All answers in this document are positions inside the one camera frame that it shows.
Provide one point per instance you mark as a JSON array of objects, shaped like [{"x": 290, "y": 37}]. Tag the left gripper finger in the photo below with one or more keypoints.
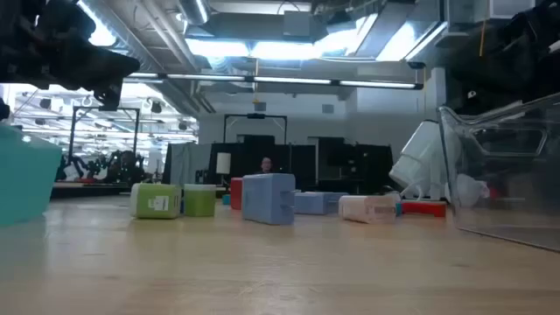
[{"x": 114, "y": 65}]

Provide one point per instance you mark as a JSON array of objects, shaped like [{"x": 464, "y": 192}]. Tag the white ceiling unit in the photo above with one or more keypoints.
[{"x": 481, "y": 11}]

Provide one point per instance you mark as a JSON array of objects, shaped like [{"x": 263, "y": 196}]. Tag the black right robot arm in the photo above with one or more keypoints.
[{"x": 525, "y": 39}]

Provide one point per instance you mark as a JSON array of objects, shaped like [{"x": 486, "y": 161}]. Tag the blue wall charger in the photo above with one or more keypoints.
[{"x": 315, "y": 203}]

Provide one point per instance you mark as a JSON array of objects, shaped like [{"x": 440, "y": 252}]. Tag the teal plastic tray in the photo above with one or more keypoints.
[{"x": 26, "y": 175}]

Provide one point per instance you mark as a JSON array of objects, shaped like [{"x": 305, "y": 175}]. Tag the grey curtain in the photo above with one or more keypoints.
[{"x": 188, "y": 164}]

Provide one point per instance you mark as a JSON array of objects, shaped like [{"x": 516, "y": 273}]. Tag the grey ceiling box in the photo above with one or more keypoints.
[{"x": 297, "y": 24}]

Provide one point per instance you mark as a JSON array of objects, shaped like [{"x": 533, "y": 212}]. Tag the person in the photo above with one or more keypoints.
[{"x": 266, "y": 165}]

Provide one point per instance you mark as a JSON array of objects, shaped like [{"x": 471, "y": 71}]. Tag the large light blue charger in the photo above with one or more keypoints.
[{"x": 267, "y": 199}]

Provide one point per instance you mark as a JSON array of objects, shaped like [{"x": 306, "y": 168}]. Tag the long LED light bar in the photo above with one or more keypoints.
[{"x": 289, "y": 81}]

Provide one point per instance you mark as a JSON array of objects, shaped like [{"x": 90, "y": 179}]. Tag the black table frame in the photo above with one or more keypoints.
[{"x": 87, "y": 192}]

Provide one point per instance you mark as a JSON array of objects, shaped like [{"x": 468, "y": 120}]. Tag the teal printed small box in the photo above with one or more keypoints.
[{"x": 398, "y": 209}]

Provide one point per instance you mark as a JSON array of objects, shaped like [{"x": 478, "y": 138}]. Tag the black partition wall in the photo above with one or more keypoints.
[{"x": 350, "y": 166}]

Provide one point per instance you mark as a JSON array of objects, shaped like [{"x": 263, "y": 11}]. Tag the red small box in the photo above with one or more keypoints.
[{"x": 423, "y": 208}]

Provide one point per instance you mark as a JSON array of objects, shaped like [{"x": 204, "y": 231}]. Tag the black rig frame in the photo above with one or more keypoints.
[
  {"x": 256, "y": 116},
  {"x": 107, "y": 108}
]

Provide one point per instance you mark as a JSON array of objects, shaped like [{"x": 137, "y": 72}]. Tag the silver ceiling duct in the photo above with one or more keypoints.
[{"x": 192, "y": 11}]

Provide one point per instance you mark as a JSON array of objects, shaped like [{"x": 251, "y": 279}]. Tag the white security camera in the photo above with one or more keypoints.
[{"x": 420, "y": 153}]

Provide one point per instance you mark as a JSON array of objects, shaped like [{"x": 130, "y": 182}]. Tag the clear plastic bin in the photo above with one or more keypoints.
[{"x": 503, "y": 219}]

